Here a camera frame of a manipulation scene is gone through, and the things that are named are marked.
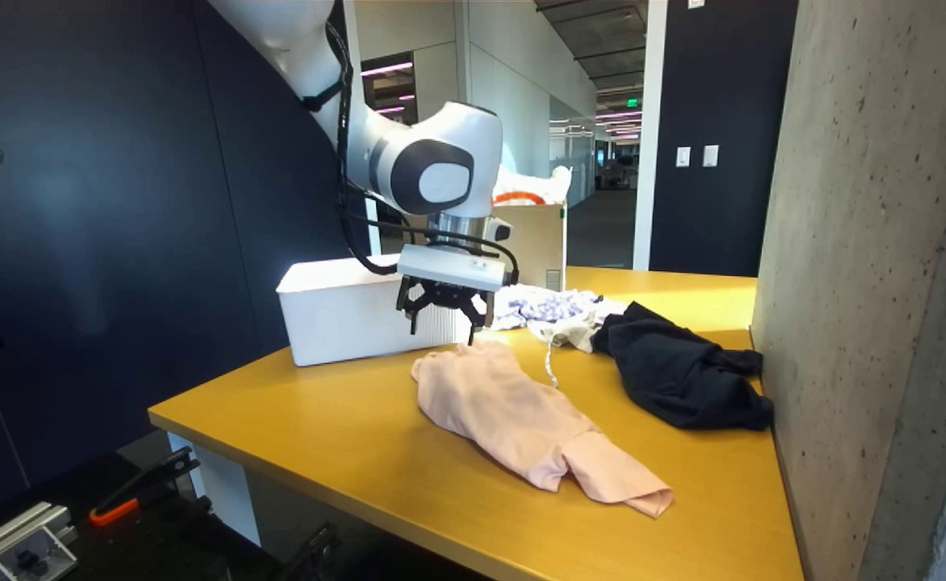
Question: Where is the aluminium extrusion rail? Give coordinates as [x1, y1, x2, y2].
[0, 498, 80, 581]

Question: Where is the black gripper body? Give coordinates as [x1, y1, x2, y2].
[398, 275, 498, 318]

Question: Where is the brown cardboard box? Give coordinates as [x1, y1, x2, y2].
[491, 198, 573, 293]

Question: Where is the white plastic storage bin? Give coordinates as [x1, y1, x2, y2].
[271, 254, 479, 372]

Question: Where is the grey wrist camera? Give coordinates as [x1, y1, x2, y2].
[393, 243, 511, 293]

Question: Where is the peach t-shirt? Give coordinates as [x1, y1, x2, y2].
[406, 336, 679, 523]

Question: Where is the black garment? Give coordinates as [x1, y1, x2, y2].
[591, 300, 778, 436]

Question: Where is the orange handled clamp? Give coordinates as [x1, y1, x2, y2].
[84, 447, 203, 533]

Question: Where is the white plastic bag orange print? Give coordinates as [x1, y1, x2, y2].
[489, 163, 577, 212]

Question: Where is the white blue patterned garment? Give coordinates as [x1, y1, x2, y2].
[489, 282, 634, 395]

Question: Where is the white table leg panel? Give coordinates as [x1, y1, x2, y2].
[164, 430, 264, 548]

